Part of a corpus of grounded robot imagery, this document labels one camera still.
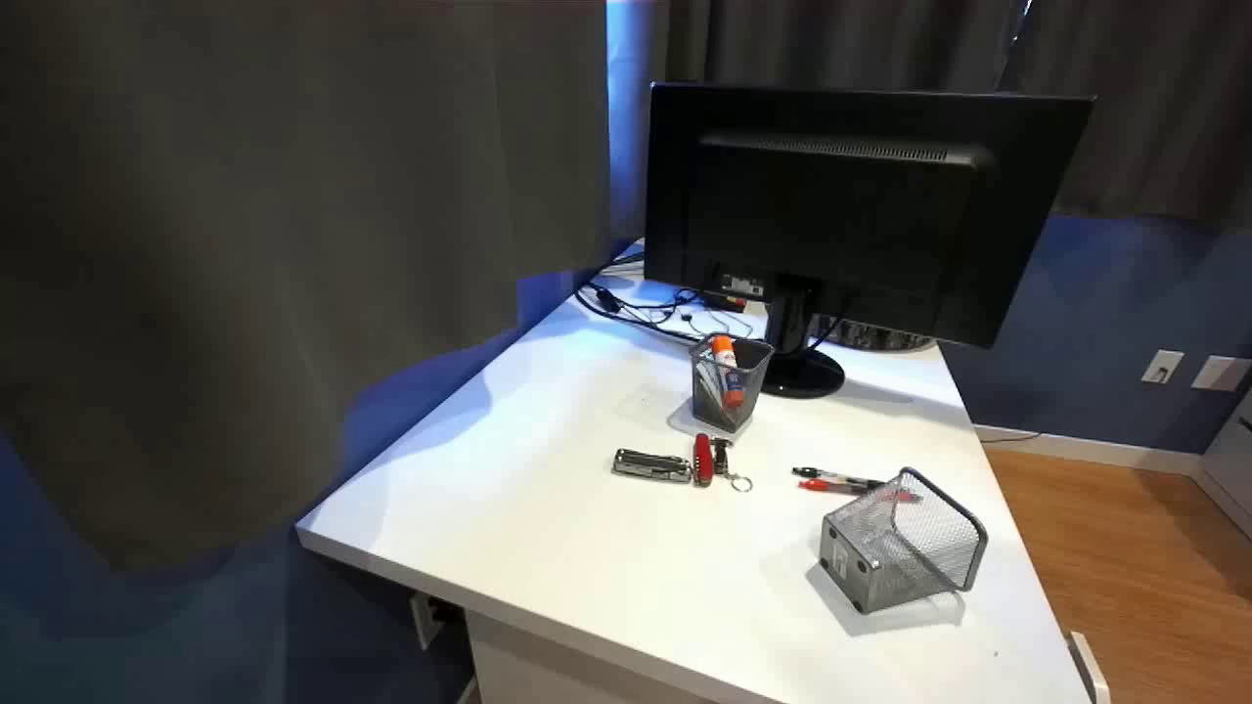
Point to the orange capped marker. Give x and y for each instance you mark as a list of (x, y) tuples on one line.
[(723, 349)]

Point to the black mesh pen cup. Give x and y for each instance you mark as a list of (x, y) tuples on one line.
[(731, 397)]

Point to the grey metal multitool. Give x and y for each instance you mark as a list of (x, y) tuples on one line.
[(650, 466)]

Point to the red pocket knife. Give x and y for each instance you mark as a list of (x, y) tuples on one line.
[(704, 458)]

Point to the white desk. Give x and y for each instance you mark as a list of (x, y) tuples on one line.
[(548, 521)]

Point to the black pen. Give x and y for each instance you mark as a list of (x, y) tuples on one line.
[(836, 475)]

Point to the black computer monitor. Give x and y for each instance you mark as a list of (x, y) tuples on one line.
[(848, 220)]

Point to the red pen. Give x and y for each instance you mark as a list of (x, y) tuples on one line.
[(848, 488)]

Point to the grey cabinet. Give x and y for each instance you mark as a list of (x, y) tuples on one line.
[(1233, 470)]

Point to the white wall outlet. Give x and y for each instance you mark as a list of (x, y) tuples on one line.
[(1164, 364)]

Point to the white wall plate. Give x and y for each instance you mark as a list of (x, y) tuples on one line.
[(1224, 375)]

